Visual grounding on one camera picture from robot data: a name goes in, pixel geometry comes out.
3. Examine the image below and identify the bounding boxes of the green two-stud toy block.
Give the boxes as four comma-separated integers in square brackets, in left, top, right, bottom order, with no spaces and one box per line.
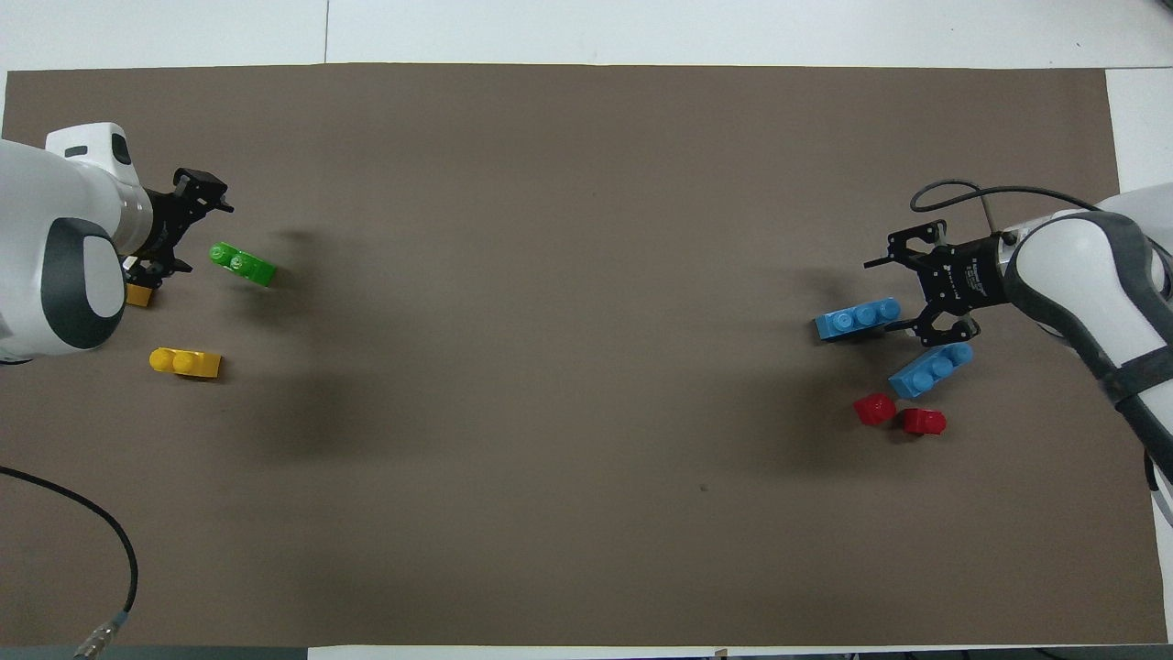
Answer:
[208,241,278,289]

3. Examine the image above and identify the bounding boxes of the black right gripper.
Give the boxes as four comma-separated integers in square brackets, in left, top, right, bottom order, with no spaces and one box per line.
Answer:
[862,219,1011,348]

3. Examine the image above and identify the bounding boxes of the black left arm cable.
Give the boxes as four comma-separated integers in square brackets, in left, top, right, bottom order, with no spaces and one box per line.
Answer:
[0,465,140,660]

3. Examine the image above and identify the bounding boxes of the thin dark right arm cable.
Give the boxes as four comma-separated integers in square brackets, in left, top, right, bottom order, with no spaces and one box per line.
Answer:
[1145,451,1173,528]

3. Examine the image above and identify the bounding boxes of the blue three-stud toy block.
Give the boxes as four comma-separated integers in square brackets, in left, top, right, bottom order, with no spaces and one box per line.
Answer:
[814,298,903,344]
[886,340,975,400]

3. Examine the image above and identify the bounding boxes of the brown table mat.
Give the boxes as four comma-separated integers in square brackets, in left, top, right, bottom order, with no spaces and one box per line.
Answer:
[0,62,1170,648]

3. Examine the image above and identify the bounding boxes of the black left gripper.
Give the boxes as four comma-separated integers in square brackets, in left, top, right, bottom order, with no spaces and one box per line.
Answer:
[123,168,236,289]

